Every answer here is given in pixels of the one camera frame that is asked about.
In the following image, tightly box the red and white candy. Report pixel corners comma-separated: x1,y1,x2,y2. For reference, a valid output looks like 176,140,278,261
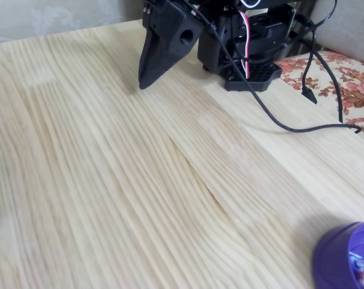
348,252,364,288

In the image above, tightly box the purple bowl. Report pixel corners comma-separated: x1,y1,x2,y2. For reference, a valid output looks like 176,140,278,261
313,219,364,289

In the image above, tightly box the floral patterned cloth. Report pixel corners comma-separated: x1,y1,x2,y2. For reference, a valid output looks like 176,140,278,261
274,50,364,135

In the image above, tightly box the red white black servo wire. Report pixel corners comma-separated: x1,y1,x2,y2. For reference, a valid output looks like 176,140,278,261
237,0,261,81

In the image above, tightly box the black cable with plug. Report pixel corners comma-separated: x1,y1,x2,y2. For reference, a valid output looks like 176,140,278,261
300,30,318,105

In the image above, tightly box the long black camera cable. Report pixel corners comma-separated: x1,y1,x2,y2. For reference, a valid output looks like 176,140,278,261
181,0,363,134

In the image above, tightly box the thin black looped cable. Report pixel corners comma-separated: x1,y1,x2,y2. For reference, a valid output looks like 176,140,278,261
229,0,338,64

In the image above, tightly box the black power cable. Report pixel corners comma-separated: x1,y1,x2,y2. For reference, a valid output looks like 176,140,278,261
312,49,344,124

